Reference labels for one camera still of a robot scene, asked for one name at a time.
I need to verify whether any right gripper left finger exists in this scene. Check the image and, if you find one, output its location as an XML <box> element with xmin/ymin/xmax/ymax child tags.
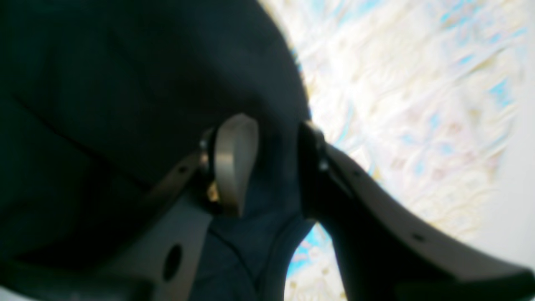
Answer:
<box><xmin>96</xmin><ymin>114</ymin><xmax>260</xmax><ymax>301</ymax></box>

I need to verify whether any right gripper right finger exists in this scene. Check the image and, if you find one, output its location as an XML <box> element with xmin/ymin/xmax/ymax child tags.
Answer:
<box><xmin>298</xmin><ymin>121</ymin><xmax>534</xmax><ymax>301</ymax></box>

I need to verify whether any black T-shirt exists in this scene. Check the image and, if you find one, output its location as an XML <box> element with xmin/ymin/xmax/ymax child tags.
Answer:
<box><xmin>1</xmin><ymin>0</ymin><xmax>312</xmax><ymax>301</ymax></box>

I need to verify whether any patterned tablecloth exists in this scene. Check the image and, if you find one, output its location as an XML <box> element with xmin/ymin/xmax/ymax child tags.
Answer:
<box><xmin>257</xmin><ymin>0</ymin><xmax>535</xmax><ymax>301</ymax></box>

